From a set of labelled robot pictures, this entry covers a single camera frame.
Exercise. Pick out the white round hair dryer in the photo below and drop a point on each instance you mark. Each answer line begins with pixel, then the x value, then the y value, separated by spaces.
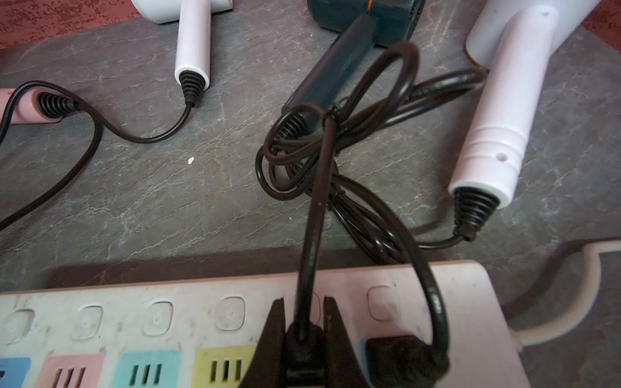
pixel 514 41

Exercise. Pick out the pink hair dryer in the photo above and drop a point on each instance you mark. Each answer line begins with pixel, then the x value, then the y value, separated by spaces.
pixel 41 105

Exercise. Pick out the white square hair dryer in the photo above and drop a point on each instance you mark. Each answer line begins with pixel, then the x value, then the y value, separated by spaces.
pixel 192 66

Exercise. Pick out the dark green hair dryer back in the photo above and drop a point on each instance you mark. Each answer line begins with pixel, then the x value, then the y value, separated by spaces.
pixel 361 25

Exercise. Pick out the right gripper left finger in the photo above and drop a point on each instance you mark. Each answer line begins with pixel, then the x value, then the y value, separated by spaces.
pixel 267 368

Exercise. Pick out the white power strip coloured sockets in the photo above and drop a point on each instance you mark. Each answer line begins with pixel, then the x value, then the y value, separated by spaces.
pixel 203 333

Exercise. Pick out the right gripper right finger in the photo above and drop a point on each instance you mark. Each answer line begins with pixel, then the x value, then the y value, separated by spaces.
pixel 341 366

